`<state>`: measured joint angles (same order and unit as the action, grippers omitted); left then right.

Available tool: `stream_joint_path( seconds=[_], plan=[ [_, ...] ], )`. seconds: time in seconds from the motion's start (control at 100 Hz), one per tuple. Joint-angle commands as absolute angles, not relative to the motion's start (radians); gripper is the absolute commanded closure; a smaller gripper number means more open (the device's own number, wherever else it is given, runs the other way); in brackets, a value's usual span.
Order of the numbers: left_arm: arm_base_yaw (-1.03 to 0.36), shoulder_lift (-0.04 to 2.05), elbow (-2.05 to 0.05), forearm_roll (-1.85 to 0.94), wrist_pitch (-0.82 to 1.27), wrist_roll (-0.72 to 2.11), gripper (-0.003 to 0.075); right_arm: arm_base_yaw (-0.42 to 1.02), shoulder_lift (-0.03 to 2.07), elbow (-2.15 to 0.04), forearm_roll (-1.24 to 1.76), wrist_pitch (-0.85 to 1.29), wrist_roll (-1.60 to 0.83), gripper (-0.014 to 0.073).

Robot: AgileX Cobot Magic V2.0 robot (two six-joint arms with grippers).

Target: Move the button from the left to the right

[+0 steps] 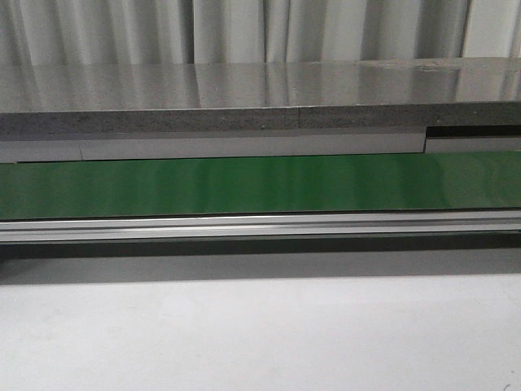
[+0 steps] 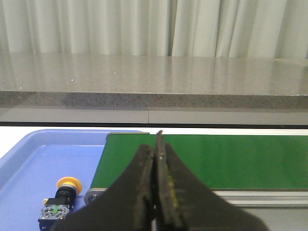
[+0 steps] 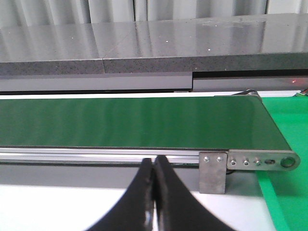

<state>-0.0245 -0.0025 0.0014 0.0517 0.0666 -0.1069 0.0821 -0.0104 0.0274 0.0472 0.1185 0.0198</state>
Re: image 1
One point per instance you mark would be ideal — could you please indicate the aluminium conveyor side rail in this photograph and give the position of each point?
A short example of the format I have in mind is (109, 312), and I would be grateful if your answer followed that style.
(46, 231)

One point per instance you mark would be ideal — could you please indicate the grey stone countertop slab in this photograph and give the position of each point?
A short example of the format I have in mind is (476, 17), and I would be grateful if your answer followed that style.
(70, 101)

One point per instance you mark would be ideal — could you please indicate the green conveyor belt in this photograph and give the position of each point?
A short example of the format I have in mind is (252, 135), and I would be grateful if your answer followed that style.
(256, 185)

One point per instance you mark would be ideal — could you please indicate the grey panel under countertop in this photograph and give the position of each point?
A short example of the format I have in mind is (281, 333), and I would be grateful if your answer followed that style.
(228, 143)

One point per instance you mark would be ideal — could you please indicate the white pleated curtain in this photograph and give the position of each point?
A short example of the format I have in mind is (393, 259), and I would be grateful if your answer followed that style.
(205, 32)

